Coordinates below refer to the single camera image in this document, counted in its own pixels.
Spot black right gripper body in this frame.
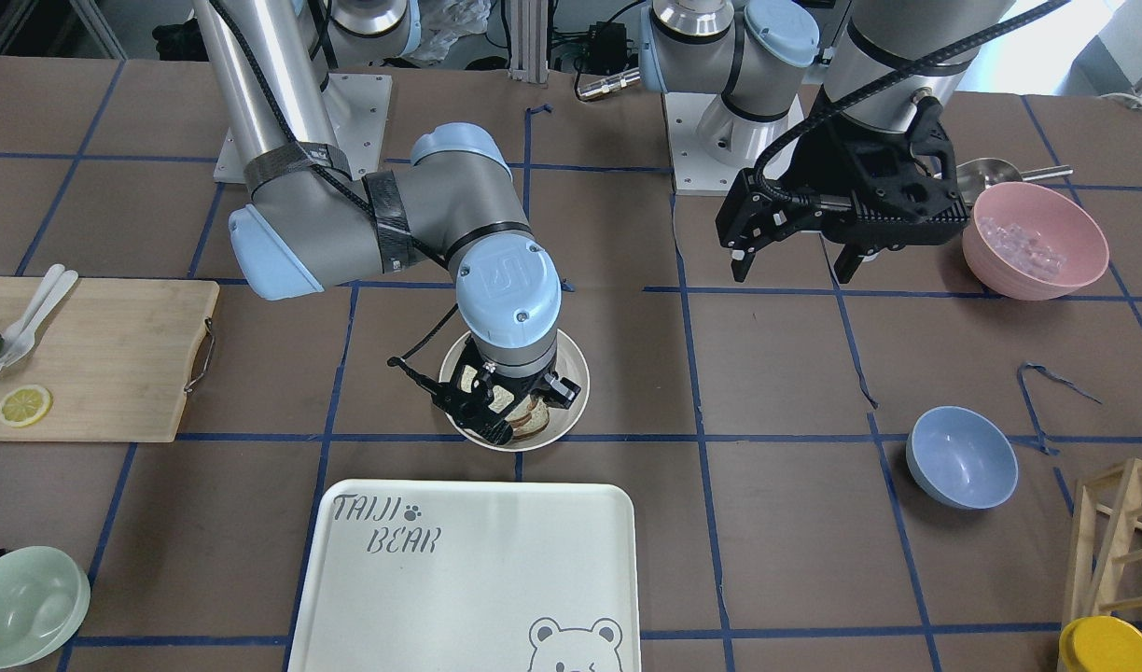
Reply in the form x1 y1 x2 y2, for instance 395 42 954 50
389 341 580 445

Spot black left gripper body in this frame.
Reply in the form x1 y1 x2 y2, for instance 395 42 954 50
716 95 970 254

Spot bread slice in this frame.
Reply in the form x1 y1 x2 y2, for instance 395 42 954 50
486 385 550 442

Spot white round plate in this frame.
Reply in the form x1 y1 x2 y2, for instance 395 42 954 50
456 329 590 454

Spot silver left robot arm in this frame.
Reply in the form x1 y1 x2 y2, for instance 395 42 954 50
638 1 1010 283

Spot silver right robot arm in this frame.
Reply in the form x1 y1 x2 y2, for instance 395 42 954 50
194 1 590 451

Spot metal scoop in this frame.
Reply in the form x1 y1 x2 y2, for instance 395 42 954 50
955 158 1073 208

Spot pink bowl with ice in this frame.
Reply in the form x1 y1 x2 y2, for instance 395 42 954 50
962 182 1111 301

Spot cream bear serving tray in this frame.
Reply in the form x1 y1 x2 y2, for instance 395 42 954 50
286 480 642 671

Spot blue bowl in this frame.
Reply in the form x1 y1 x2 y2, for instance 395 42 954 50
904 407 1019 511

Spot bamboo cutting board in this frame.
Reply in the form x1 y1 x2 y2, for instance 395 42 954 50
0 277 218 442

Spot wooden cup rack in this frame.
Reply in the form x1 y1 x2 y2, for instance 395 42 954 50
1062 458 1142 624

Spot white plastic spoon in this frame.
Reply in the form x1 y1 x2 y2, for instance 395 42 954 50
0 264 79 373

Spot lemon slice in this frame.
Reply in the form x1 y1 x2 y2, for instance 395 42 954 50
0 385 53 427

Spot yellow cup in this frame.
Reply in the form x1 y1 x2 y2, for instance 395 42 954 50
1057 615 1142 671

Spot white plastic fork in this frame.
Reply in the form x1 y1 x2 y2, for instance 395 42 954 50
5 264 77 350

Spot green bowl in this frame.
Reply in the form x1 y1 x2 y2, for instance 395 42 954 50
0 546 91 669

